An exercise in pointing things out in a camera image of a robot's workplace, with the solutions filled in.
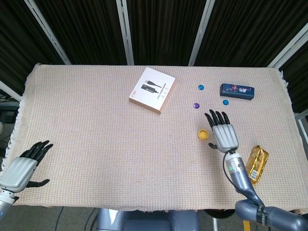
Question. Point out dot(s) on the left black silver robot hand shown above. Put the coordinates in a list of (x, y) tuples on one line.
[(19, 172)]

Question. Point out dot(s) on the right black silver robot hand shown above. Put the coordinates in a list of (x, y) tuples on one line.
[(225, 137)]

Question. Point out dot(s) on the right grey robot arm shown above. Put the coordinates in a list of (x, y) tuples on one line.
[(240, 178)]

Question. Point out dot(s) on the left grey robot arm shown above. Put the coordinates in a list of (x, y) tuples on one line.
[(4, 203)]

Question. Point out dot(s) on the large yellow disc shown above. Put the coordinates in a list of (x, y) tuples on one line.
[(203, 134)]

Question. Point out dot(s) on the blue button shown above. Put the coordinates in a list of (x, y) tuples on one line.
[(225, 102), (201, 87)]

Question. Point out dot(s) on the purple button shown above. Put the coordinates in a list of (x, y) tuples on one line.
[(196, 105)]

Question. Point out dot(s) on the blue button top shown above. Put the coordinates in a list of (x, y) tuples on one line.
[(201, 87)]

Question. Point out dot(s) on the gold foil snack packet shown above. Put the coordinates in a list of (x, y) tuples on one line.
[(258, 161)]

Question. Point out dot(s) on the dark blue printed box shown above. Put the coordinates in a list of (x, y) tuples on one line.
[(237, 90)]

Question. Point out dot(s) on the beige woven tablecloth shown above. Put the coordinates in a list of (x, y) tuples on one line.
[(96, 144)]

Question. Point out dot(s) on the black pleated curtain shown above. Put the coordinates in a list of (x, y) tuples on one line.
[(166, 29)]

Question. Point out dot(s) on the aluminium frame post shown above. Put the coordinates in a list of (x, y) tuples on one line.
[(125, 31), (202, 31), (288, 45), (48, 33)]

